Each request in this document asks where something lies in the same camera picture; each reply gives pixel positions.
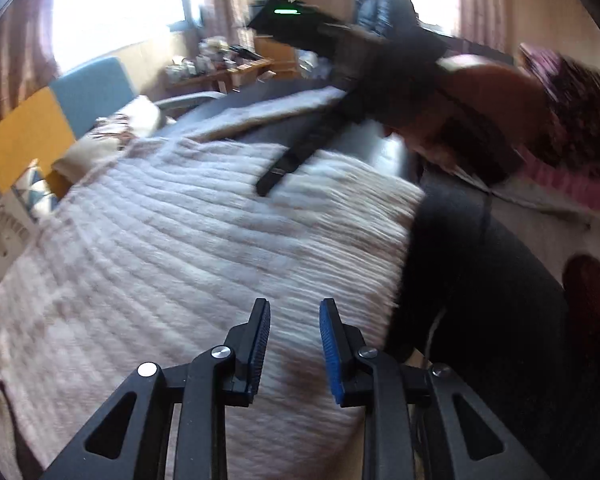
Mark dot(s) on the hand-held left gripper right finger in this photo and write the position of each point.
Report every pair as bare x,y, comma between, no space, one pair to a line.
330,355

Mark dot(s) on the wooden side table with items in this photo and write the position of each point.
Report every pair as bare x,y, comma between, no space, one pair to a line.
220,67

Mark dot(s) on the person's dark pants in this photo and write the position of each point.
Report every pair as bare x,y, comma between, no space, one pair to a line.
485,270

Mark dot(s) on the grey yellow blue sofa chair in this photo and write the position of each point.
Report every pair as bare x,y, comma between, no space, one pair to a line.
40,120

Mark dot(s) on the white knit sweater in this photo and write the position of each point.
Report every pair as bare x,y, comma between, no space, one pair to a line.
180,260

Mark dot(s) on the deer print pillow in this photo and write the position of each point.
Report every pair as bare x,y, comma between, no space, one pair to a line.
115,130

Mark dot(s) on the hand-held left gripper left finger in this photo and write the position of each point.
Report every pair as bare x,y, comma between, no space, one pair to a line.
260,345

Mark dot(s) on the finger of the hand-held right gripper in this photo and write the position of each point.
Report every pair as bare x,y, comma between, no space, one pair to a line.
300,150

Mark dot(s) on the tiger print pillow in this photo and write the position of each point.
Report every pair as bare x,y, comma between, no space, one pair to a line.
27,200

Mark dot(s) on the red garment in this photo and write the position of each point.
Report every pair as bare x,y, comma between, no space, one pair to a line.
595,295

